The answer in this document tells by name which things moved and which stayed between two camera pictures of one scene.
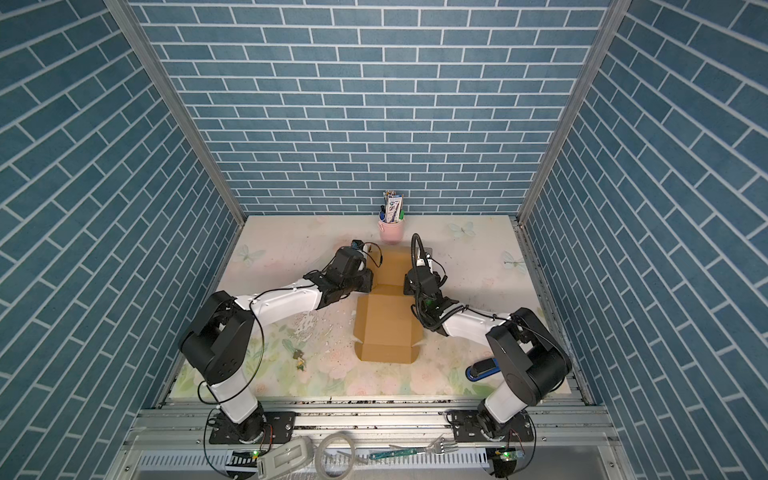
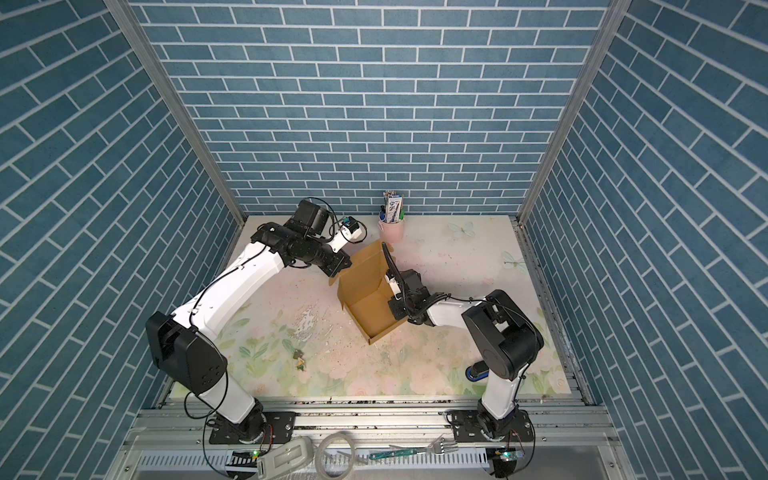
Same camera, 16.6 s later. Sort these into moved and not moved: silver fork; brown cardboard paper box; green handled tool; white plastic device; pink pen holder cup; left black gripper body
Moved: left black gripper body; brown cardboard paper box
Not moved: green handled tool; white plastic device; pink pen holder cup; silver fork
